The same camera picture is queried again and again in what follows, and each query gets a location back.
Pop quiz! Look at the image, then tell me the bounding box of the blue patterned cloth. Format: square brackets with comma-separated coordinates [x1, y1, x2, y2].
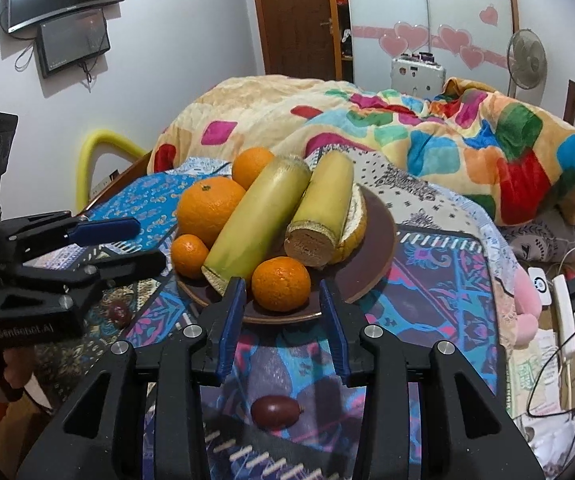
[32, 152, 518, 480]

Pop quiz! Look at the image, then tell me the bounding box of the long sugarcane piece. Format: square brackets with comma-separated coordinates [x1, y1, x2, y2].
[202, 155, 313, 297]

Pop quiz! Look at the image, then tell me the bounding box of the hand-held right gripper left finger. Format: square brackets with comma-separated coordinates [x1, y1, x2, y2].
[30, 277, 248, 480]

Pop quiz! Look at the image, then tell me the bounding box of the peeled pomelo segment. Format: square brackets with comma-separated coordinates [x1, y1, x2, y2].
[330, 185, 369, 265]

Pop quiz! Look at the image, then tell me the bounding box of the dark red date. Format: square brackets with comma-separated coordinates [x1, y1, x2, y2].
[250, 394, 305, 431]
[107, 301, 132, 325]

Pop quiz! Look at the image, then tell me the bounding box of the small mandarin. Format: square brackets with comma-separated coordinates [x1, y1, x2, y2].
[170, 234, 211, 280]
[252, 256, 312, 312]

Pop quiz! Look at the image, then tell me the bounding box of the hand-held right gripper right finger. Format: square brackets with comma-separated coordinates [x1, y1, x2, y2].
[317, 279, 546, 480]

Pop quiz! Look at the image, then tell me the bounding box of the white power strip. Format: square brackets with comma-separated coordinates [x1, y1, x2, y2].
[551, 274, 575, 363]

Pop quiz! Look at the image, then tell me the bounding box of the person's left hand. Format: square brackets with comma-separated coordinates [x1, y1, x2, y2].
[2, 347, 36, 402]

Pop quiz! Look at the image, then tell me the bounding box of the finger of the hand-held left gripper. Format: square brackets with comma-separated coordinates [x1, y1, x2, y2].
[10, 249, 169, 297]
[0, 211, 142, 262]

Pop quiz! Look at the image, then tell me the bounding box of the pink plush toy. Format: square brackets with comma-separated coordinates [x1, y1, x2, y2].
[511, 269, 543, 350]

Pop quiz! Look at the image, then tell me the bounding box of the brown wooden door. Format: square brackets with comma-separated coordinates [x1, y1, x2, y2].
[249, 0, 341, 82]

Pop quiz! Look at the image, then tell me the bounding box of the colourful patchwork blanket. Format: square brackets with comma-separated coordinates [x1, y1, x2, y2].
[146, 75, 575, 229]

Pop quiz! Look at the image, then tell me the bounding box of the yellow foam tube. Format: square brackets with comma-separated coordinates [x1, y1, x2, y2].
[78, 128, 149, 207]

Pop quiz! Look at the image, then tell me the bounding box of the white round device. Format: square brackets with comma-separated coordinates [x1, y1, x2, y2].
[527, 265, 551, 307]

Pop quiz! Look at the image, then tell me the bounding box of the purple plate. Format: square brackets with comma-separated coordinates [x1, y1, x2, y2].
[175, 184, 398, 325]

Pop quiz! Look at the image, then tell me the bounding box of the small black wall monitor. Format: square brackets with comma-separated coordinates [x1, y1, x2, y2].
[36, 7, 111, 79]

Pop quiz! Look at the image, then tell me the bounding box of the large orange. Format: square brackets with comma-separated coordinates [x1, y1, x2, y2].
[176, 177, 247, 250]
[231, 147, 276, 191]

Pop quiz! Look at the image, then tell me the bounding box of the short sugarcane piece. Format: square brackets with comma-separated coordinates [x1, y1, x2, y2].
[284, 150, 355, 268]

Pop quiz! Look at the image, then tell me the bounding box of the wardrobe with heart stickers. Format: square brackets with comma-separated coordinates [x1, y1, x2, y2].
[325, 0, 521, 97]

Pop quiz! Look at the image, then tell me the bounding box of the standing fan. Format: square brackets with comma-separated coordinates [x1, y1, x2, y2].
[504, 28, 549, 99]

